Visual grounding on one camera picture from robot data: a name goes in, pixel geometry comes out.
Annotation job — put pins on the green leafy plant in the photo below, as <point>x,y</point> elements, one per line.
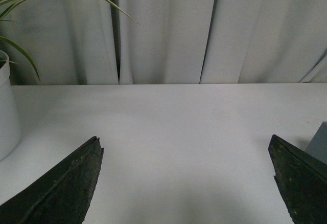
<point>63,42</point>

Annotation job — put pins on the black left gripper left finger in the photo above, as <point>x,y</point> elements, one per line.
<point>61,195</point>

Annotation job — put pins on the gray cube base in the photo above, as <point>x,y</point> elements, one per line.
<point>318,146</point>

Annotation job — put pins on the white curtain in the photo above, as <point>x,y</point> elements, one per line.
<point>223,41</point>

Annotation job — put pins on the white plant pot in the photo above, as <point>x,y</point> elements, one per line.
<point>10,123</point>

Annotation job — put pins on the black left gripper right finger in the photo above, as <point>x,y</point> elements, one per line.
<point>301,181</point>

